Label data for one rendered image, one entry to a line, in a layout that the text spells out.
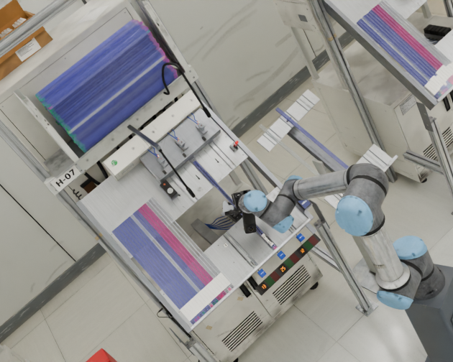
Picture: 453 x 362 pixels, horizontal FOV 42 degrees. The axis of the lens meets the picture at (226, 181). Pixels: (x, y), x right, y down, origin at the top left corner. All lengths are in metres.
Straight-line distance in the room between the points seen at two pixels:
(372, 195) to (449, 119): 1.65
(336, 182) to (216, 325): 1.20
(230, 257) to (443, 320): 0.85
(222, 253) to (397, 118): 1.20
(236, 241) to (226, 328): 0.64
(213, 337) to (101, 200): 0.89
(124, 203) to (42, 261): 1.86
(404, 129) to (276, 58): 1.68
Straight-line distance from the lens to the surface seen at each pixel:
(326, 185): 2.02
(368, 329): 3.00
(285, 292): 3.08
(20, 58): 2.66
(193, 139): 2.52
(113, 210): 2.54
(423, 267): 2.19
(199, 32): 4.24
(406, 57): 2.86
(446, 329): 2.43
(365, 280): 3.16
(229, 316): 2.95
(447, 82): 2.87
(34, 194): 4.11
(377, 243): 1.92
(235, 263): 2.47
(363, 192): 1.82
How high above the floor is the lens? 2.40
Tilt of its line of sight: 35 degrees down
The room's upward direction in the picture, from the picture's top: 34 degrees counter-clockwise
